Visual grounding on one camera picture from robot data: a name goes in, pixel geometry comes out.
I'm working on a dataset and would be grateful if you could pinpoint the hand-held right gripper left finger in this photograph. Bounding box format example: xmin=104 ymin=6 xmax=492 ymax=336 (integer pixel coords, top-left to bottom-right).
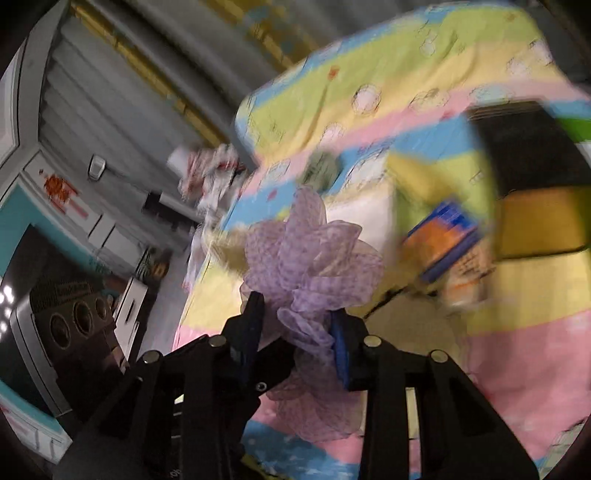
xmin=53 ymin=292 xmax=297 ymax=480

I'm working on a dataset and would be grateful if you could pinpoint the grey curtain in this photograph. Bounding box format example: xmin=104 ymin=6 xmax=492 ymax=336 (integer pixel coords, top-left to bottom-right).
xmin=41 ymin=0 xmax=333 ymax=236

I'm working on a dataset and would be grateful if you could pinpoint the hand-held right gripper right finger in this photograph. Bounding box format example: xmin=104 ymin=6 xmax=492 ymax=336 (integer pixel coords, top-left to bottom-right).
xmin=329 ymin=311 xmax=541 ymax=480

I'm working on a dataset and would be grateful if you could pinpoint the purple mesh bath pouf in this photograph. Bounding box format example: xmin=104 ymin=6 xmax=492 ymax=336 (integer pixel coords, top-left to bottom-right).
xmin=240 ymin=187 xmax=385 ymax=440

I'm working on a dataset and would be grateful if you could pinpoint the white teal cabinet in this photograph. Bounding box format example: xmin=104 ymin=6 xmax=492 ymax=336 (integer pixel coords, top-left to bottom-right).
xmin=0 ymin=148 xmax=158 ymax=464

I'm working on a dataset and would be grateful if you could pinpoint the blue orange packet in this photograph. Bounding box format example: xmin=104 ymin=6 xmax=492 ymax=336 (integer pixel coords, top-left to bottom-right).
xmin=401 ymin=200 xmax=485 ymax=283

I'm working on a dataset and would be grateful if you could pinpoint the green storage box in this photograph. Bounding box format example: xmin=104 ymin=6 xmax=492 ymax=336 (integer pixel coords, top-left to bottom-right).
xmin=464 ymin=100 xmax=591 ymax=260

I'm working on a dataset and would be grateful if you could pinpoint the red white patterned cloth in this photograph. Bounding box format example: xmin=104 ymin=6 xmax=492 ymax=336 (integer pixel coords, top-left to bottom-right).
xmin=167 ymin=143 xmax=252 ymax=224

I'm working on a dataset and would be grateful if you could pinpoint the printed pastel striped blanket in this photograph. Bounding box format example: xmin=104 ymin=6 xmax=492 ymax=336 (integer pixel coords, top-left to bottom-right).
xmin=173 ymin=0 xmax=591 ymax=480

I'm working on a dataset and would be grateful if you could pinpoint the grey speaker box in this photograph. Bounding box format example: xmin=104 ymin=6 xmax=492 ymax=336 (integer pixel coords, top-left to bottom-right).
xmin=9 ymin=270 xmax=131 ymax=418

